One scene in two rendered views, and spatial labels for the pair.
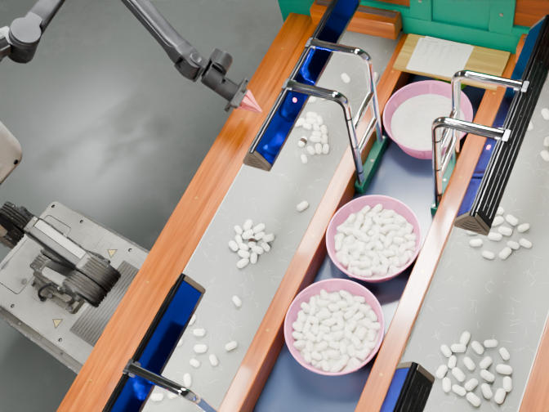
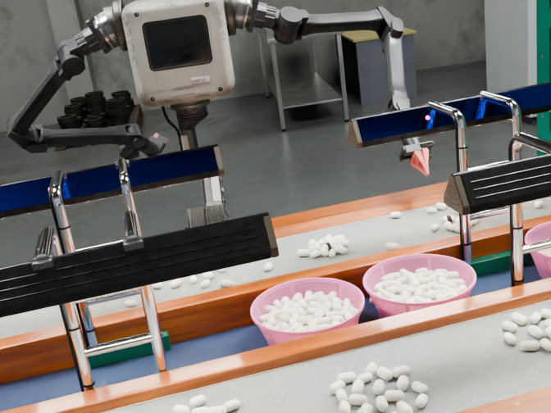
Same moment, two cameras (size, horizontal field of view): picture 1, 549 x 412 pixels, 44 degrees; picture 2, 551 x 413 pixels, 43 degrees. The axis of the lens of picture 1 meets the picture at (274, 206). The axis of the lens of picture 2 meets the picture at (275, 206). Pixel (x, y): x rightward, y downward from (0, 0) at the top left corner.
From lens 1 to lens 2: 1.34 m
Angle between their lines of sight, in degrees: 45
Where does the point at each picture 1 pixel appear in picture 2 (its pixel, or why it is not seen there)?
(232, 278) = (285, 258)
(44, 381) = not seen: hidden behind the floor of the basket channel
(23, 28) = (290, 12)
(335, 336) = (301, 316)
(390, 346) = (329, 336)
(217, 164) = (366, 204)
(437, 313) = (403, 349)
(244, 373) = (209, 295)
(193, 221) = (304, 220)
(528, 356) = not seen: outside the picture
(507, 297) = (487, 374)
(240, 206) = (350, 232)
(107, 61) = not seen: hidden behind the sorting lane
